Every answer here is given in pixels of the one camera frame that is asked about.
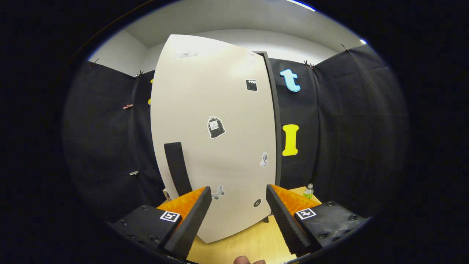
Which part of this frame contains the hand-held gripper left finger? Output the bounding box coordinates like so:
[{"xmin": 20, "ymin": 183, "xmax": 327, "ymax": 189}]
[{"xmin": 110, "ymin": 186, "xmax": 213, "ymax": 260}]

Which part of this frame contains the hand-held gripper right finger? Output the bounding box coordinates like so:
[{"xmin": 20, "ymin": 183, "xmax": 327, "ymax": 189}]
[{"xmin": 266, "ymin": 184, "xmax": 370, "ymax": 257}]

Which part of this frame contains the black door handle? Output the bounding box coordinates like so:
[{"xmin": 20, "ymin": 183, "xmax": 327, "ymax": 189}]
[{"xmin": 164, "ymin": 142, "xmax": 193, "ymax": 197}]

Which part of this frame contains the dark framed shoe cabinet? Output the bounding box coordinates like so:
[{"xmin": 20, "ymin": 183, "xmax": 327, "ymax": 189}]
[{"xmin": 253, "ymin": 51, "xmax": 282, "ymax": 223}]

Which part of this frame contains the black backdrop cloth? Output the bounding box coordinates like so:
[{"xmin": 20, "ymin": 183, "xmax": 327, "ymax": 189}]
[{"xmin": 62, "ymin": 44, "xmax": 409, "ymax": 220}]

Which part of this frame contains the long ceiling light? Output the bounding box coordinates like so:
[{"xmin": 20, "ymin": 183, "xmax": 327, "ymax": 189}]
[{"xmin": 286, "ymin": 0, "xmax": 316, "ymax": 11}]

